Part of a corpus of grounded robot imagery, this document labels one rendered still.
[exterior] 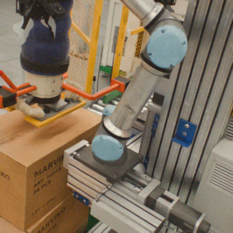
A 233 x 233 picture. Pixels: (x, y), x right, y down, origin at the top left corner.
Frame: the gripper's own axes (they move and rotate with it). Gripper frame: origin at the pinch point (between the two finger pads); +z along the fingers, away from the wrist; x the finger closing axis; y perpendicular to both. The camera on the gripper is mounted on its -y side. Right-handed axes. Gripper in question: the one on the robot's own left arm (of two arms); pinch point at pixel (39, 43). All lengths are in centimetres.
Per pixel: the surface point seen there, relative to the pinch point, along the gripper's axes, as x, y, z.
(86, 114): -58, 19, 58
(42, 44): -25.0, 23.2, 12.1
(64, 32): -33.2, 18.7, 6.4
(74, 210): -45, 10, 115
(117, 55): -187, 86, 71
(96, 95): -40, 2, 33
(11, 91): -11.7, 26.9, 31.8
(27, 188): -4, 8, 70
